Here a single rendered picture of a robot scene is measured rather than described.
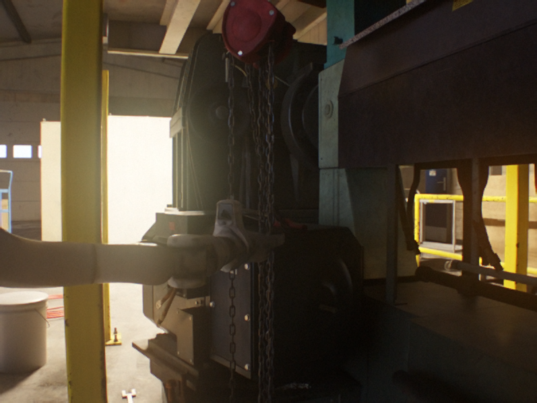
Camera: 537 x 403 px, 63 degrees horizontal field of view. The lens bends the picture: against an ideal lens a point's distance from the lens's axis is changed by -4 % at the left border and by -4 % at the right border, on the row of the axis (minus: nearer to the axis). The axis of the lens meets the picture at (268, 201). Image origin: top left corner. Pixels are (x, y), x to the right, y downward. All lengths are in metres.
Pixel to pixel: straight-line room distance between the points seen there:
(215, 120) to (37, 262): 1.44
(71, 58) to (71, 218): 0.41
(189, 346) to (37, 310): 1.38
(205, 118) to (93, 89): 0.87
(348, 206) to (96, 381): 1.07
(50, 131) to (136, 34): 4.35
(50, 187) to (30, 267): 6.63
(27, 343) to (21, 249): 2.03
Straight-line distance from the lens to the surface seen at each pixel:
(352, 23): 1.88
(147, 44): 3.18
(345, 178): 1.81
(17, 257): 0.69
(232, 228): 0.88
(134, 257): 0.71
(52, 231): 7.34
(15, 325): 2.67
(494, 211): 4.78
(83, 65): 1.29
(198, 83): 2.21
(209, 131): 2.04
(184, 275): 0.75
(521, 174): 3.04
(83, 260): 0.70
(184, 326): 1.44
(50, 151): 7.33
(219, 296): 1.35
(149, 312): 1.82
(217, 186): 2.17
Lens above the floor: 0.96
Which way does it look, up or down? 2 degrees down
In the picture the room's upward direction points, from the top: straight up
